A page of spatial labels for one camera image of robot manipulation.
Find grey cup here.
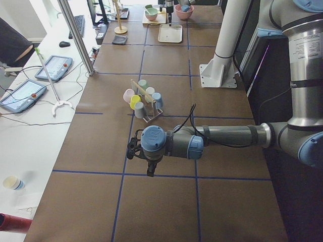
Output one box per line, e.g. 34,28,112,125
134,101,146,118

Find near teach pendant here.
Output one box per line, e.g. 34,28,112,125
1,79,47,113

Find far teach pendant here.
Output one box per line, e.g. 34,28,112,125
45,55,73,82

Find teach pendant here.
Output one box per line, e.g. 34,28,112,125
1,79,47,113
45,55,73,82

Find white pillar mount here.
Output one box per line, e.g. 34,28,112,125
199,0,251,88

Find wooden stand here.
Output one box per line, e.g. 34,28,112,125
113,0,128,34

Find yellow cup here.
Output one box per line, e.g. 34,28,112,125
130,95,141,110

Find paper cup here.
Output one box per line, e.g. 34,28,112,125
3,175,25,191

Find black computer mouse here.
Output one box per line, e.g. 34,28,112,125
59,41,71,48

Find red cylinder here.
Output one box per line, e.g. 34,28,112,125
1,213,32,233

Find white grabber stick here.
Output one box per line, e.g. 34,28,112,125
35,47,73,117

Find pink cup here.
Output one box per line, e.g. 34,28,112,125
123,89,135,103

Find large pink bowl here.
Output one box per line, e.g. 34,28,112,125
175,4,194,20

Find white cup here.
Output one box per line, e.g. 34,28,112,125
145,87,155,96

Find white wire cup rack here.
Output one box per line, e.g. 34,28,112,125
131,79,163,123

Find aluminium frame post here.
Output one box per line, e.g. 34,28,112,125
58,0,95,76

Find cream rabbit tray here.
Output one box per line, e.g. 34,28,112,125
157,24,183,43

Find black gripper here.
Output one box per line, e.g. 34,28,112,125
126,130,157,176
159,5,174,27

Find person in dark clothes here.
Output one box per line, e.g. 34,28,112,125
0,19,34,67

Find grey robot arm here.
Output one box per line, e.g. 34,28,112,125
157,0,196,27
127,1,322,176

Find green cup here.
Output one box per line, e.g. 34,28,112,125
138,79,148,91

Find black keyboard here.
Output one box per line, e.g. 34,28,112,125
74,15,85,37

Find folded grey cloth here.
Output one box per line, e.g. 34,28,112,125
112,35,128,45

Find green bowl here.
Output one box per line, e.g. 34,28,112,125
144,5,158,16

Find light blue cup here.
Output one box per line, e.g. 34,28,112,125
152,92,164,108

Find wooden cutting board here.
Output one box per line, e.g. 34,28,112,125
142,8,167,25

